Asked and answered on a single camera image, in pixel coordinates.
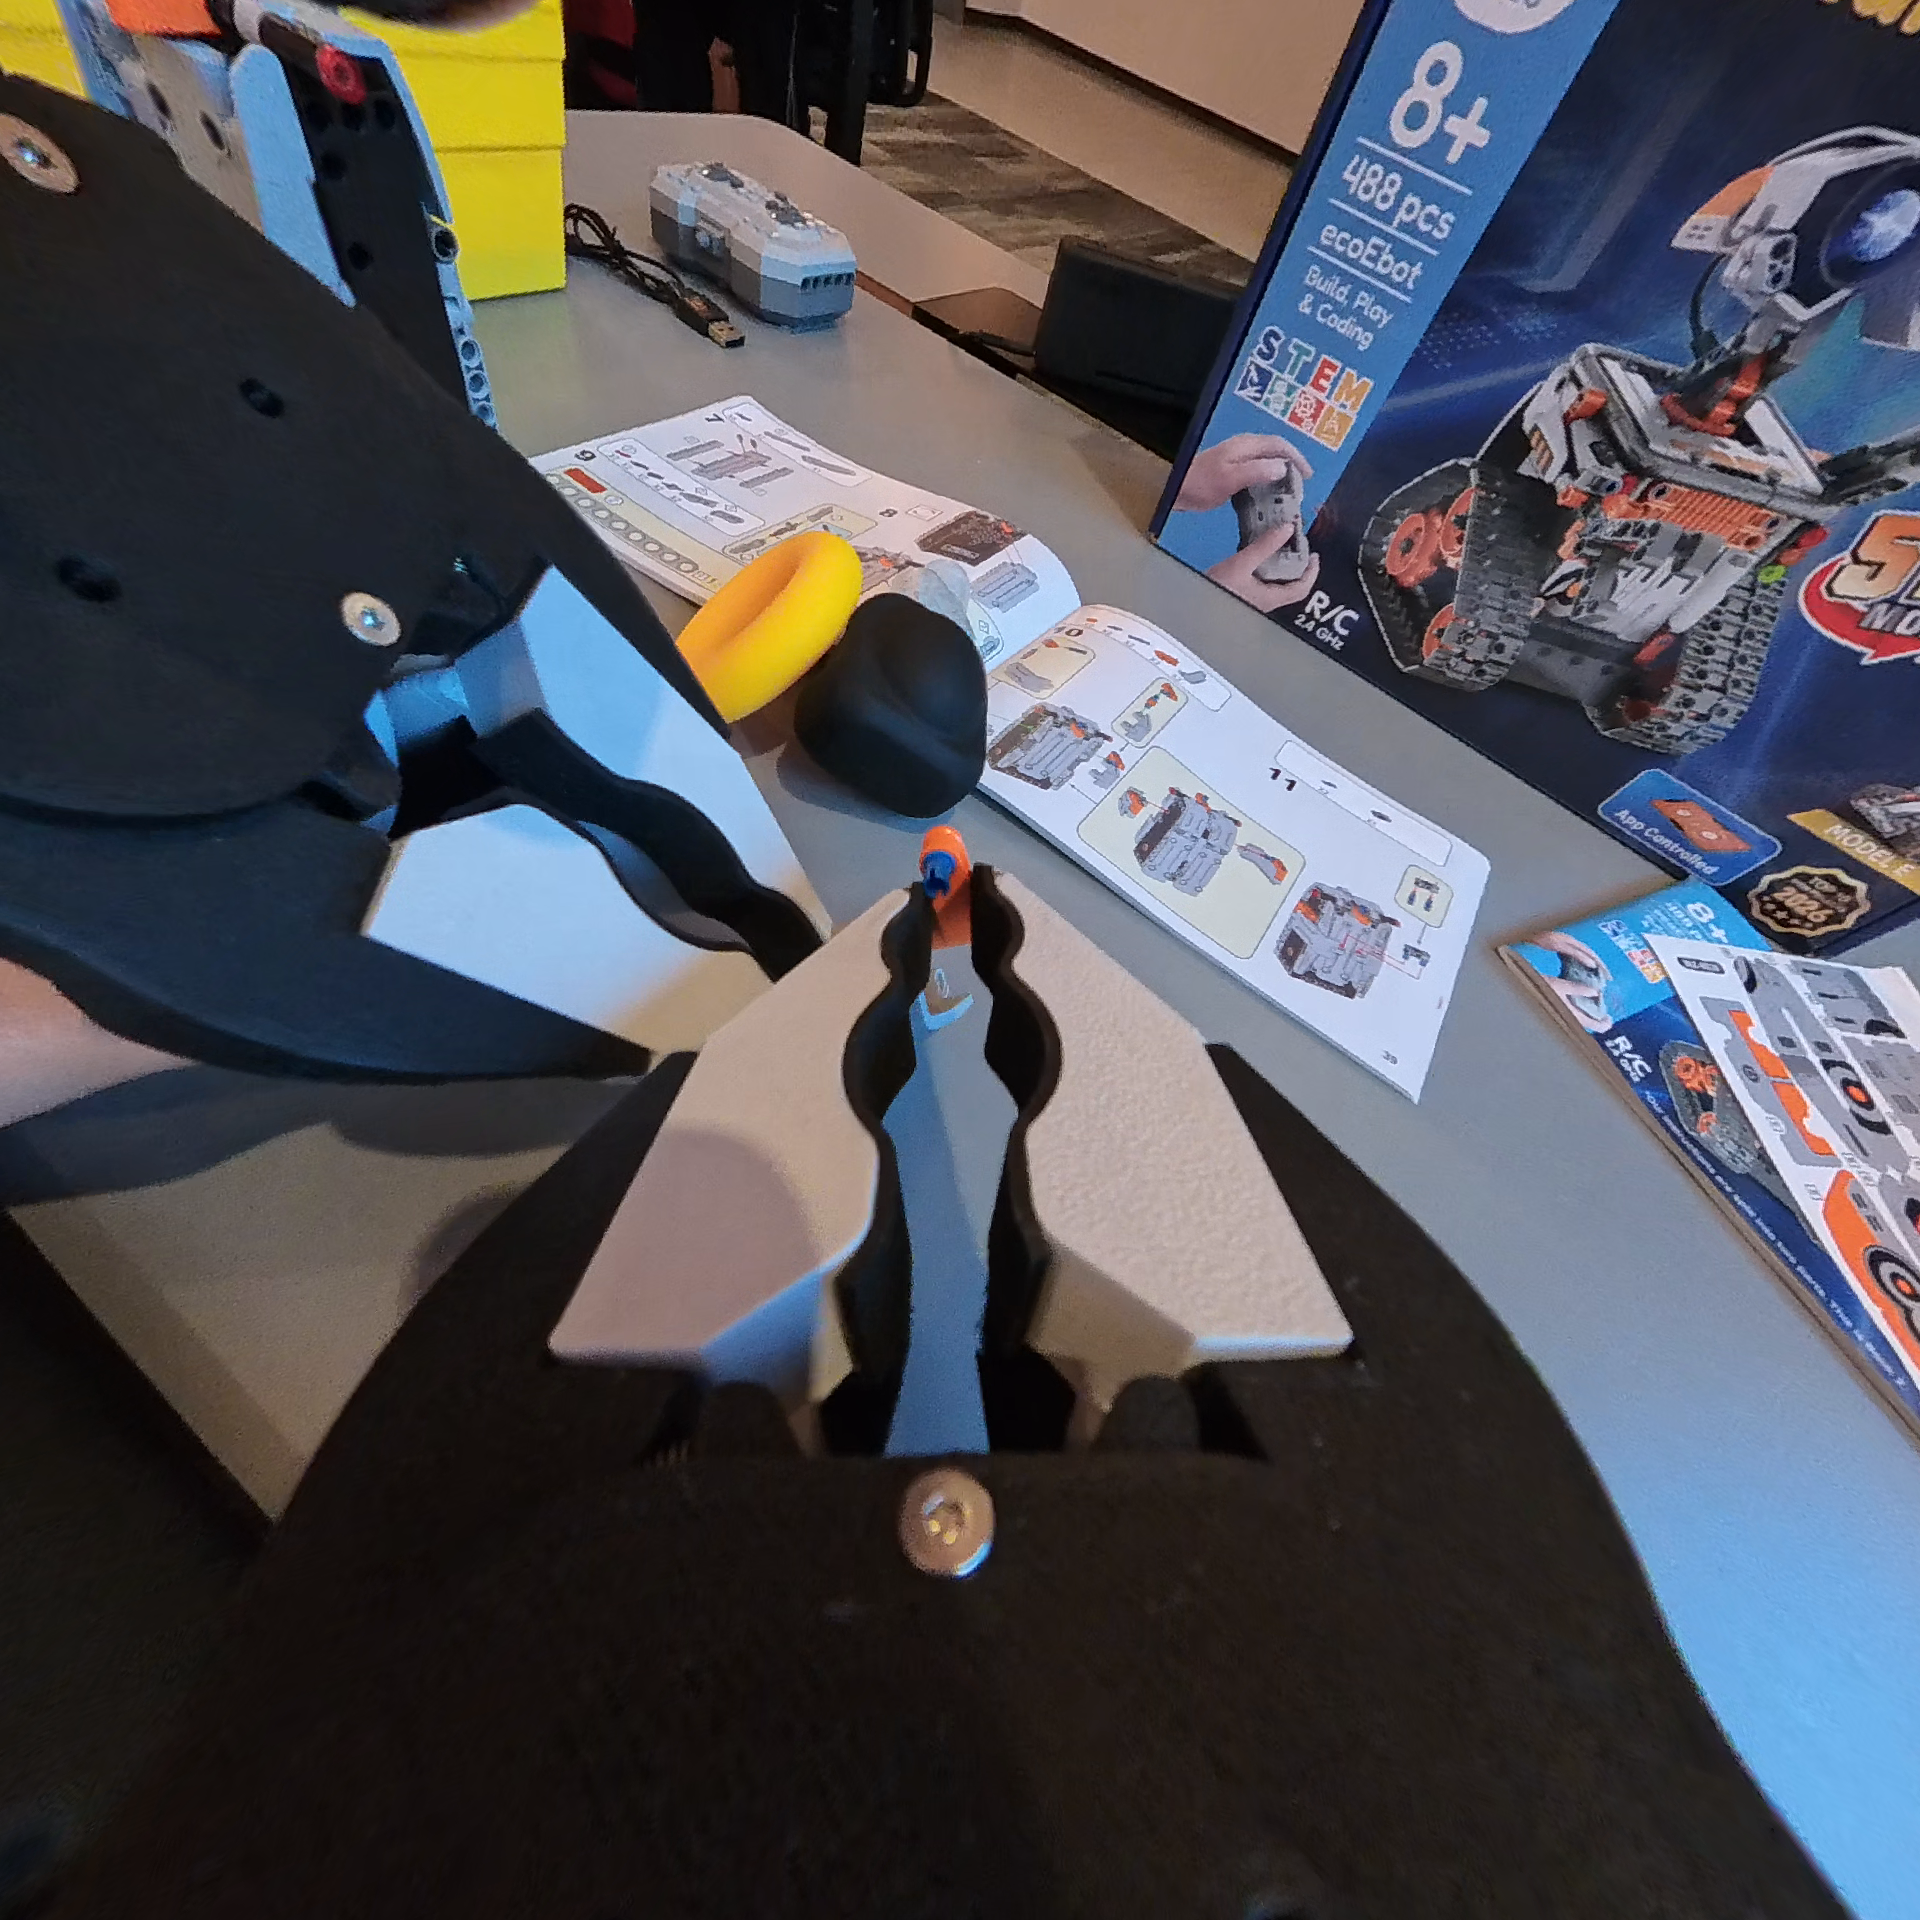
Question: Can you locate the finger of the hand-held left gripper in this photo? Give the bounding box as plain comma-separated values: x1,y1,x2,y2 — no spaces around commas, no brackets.
391,567,831,981
364,808,785,1057

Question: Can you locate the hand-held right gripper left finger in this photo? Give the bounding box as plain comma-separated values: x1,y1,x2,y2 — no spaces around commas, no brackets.
548,884,925,1448

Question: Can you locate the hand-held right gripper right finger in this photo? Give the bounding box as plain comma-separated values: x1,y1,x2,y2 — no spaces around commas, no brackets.
973,866,1356,1432

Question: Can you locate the orange connector with blue pins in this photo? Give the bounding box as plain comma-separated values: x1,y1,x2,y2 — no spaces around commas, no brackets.
915,826,983,948

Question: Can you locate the person's left forearm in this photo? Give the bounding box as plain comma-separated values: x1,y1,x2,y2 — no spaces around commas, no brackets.
0,958,204,1131

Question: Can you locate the grey desk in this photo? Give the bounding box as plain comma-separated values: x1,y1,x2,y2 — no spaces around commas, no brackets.
0,105,1920,1920

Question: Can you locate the black foam wheel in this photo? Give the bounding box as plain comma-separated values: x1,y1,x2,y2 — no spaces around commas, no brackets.
795,590,993,819

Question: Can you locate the clear bag of brick parts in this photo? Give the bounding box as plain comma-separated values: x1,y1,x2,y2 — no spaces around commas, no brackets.
909,559,994,662

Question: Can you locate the open instruction booklet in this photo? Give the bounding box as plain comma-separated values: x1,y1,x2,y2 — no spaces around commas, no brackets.
528,393,1493,1104

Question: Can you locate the grey black motor assembly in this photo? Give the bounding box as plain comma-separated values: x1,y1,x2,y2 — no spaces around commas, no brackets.
59,0,504,430

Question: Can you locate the grey motor brick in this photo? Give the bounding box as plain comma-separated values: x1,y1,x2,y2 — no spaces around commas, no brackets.
650,160,862,328

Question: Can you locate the small colourful booklet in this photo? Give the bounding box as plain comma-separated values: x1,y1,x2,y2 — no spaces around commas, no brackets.
1500,883,1920,1433

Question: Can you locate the yellow parts bin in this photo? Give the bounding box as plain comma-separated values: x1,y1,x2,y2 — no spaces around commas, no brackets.
0,0,569,302

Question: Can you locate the black box device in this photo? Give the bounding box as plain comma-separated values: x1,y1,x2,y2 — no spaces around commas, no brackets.
1034,237,1251,426

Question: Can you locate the printed sticker sheet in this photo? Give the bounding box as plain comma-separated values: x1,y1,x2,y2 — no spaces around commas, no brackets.
1648,931,1920,1353

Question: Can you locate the dark chair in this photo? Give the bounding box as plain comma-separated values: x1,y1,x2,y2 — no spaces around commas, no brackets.
631,0,935,164

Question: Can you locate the large robot kit box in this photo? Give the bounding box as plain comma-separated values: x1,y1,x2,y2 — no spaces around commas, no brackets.
1148,0,1920,956

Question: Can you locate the yellow foam ring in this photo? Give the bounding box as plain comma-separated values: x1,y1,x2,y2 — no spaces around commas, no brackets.
675,528,868,724

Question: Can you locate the black USB cable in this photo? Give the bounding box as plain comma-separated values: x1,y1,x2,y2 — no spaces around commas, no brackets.
568,200,748,349

